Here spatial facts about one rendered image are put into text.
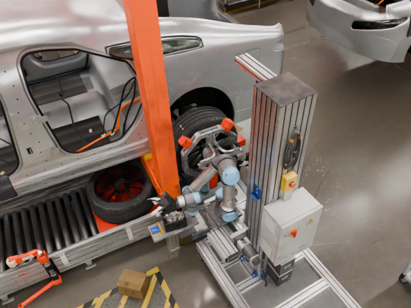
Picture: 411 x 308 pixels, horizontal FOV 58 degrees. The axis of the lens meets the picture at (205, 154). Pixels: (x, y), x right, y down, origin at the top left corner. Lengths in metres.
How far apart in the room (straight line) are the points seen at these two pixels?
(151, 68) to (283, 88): 0.87
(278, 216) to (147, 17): 1.47
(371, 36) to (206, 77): 2.36
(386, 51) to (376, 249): 2.38
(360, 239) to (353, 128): 1.74
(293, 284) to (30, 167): 2.41
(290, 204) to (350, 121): 2.94
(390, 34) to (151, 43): 3.27
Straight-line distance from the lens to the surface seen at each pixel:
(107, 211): 3.59
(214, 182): 3.66
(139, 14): 2.32
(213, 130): 3.22
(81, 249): 3.60
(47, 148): 3.33
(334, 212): 4.19
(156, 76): 2.53
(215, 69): 3.39
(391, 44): 5.08
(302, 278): 3.45
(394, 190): 4.62
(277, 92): 2.09
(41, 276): 3.78
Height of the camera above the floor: 3.21
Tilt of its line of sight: 44 degrees down
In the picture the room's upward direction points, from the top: 3 degrees counter-clockwise
